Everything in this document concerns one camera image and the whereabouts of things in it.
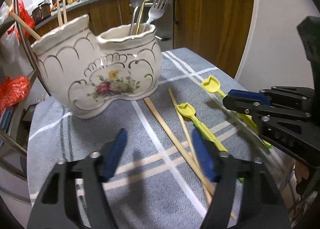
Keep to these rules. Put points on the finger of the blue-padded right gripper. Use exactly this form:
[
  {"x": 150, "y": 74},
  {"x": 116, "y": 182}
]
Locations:
[
  {"x": 240, "y": 105},
  {"x": 256, "y": 97}
]

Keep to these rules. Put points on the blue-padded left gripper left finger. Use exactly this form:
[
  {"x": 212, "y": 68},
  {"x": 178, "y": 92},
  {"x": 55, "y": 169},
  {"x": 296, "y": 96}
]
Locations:
[{"x": 56, "y": 205}]

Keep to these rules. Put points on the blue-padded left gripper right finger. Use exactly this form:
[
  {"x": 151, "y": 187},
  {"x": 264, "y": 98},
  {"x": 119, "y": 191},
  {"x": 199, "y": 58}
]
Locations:
[{"x": 261, "y": 206}]

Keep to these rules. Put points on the yellow plastic spoon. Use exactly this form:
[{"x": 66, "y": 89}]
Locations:
[
  {"x": 200, "y": 124},
  {"x": 212, "y": 86}
]

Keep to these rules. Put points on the wooden chopstick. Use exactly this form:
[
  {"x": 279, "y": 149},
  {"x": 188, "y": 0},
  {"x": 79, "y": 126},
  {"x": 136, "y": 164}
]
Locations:
[
  {"x": 59, "y": 16},
  {"x": 209, "y": 188},
  {"x": 187, "y": 135}
]

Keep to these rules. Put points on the silver fork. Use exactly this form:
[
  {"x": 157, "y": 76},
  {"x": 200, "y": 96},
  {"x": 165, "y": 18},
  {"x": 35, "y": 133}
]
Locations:
[{"x": 156, "y": 11}]

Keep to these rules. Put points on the person's right hand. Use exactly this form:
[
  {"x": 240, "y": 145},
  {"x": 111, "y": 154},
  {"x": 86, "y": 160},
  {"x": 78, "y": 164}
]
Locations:
[{"x": 301, "y": 172}]

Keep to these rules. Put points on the wooden base cabinets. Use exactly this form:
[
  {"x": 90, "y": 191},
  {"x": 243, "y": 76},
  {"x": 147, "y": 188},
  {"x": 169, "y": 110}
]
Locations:
[{"x": 216, "y": 30}]

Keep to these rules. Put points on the grey plaid table cloth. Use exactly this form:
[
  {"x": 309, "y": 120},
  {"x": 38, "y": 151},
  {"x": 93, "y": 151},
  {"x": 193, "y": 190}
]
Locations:
[{"x": 153, "y": 186}]

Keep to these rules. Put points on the metal storage rack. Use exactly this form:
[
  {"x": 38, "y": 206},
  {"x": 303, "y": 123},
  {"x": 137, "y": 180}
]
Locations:
[{"x": 16, "y": 60}]

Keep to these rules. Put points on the built-in steel oven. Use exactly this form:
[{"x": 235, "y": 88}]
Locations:
[{"x": 165, "y": 28}]

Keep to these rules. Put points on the cream ceramic double utensil holder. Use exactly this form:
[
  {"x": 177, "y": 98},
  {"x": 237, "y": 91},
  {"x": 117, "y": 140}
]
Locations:
[{"x": 86, "y": 72}]

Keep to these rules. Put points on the wooden chopstick in holder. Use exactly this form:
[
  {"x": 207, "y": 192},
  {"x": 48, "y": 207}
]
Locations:
[{"x": 59, "y": 16}]

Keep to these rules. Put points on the brown rice cooker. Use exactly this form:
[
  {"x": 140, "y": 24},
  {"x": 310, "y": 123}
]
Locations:
[{"x": 41, "y": 12}]

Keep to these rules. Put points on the hanging red plastic bag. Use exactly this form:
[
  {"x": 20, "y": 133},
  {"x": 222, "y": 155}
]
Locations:
[{"x": 24, "y": 15}]

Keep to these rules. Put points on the wooden spoon in holder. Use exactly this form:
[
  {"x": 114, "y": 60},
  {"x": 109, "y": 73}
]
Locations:
[{"x": 10, "y": 4}]

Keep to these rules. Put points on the silver flower-handle spoon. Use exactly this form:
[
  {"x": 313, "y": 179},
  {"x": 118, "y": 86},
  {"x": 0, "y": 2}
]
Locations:
[{"x": 136, "y": 16}]

